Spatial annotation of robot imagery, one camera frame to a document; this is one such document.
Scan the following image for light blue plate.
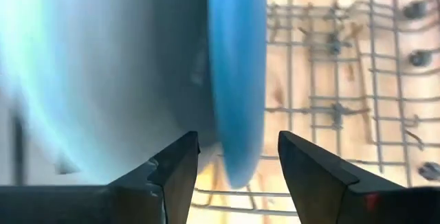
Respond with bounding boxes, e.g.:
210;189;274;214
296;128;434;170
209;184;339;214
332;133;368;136
0;0;221;187

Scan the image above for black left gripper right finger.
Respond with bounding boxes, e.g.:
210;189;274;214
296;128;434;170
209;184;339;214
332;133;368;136
278;130;440;224

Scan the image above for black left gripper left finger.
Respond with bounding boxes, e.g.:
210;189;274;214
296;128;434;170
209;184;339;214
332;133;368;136
0;131;201;224

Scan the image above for grey wire dish rack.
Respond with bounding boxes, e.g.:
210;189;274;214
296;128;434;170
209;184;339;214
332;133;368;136
190;0;440;218

